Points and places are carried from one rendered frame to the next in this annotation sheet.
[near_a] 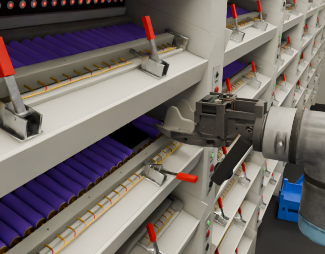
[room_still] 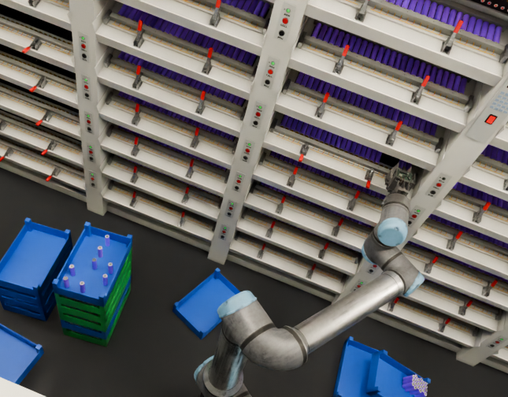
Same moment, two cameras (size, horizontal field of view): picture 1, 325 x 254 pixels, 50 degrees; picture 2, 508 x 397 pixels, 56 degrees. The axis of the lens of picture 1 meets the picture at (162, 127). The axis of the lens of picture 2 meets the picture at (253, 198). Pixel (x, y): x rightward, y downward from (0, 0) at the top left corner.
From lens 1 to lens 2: 147 cm
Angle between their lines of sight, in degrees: 58
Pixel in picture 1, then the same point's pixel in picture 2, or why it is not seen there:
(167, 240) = (365, 210)
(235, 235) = (446, 306)
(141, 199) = (352, 172)
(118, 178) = (354, 159)
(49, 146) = (320, 123)
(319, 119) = (394, 208)
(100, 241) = (324, 162)
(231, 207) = (446, 278)
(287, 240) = not seen: outside the picture
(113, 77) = (371, 128)
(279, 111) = (398, 196)
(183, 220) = not seen: hidden behind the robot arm
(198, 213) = not seen: hidden behind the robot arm
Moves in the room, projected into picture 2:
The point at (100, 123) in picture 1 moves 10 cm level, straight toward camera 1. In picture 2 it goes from (342, 132) to (317, 135)
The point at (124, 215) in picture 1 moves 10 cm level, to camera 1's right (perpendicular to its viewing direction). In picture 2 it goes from (339, 168) to (346, 187)
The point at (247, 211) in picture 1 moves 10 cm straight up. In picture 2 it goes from (481, 320) to (494, 310)
